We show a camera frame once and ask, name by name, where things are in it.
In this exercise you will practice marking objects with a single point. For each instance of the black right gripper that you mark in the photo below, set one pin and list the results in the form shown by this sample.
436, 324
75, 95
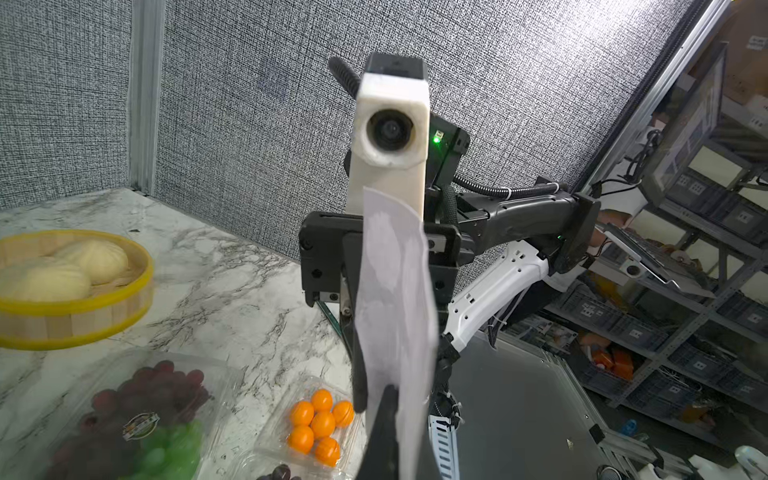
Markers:
330, 257

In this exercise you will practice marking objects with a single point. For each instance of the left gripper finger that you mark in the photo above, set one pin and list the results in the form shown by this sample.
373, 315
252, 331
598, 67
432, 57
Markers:
381, 457

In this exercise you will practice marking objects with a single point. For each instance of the white sticker sheet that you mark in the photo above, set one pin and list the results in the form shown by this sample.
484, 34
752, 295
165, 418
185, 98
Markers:
397, 319

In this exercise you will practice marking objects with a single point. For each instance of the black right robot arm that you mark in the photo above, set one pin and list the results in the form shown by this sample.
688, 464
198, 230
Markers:
487, 245

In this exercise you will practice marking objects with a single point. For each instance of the round fruit label sticker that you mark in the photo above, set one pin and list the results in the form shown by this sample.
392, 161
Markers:
140, 426

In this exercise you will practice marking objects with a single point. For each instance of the clear box orange kumquats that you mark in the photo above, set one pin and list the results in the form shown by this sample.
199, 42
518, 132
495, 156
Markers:
314, 424

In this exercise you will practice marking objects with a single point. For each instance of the right steamed bun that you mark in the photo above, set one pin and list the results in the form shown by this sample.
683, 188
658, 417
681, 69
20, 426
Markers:
102, 260

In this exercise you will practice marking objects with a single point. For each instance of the steamed bun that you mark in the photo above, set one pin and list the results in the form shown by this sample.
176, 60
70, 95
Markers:
102, 260
44, 282

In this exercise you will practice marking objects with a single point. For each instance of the clear box mixed grapes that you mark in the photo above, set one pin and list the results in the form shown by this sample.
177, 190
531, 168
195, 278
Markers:
191, 394

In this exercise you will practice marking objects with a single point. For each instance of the left steamed bun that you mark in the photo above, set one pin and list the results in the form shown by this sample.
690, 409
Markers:
44, 282

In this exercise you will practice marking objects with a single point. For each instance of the yellow bamboo steamer basket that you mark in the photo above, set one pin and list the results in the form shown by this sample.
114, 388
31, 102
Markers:
108, 309

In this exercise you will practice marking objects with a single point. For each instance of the storage shelf with bins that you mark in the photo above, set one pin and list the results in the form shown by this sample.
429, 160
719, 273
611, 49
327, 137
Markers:
669, 322

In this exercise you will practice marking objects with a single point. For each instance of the grey perforated cable tray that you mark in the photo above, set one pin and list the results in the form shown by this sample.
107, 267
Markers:
443, 439

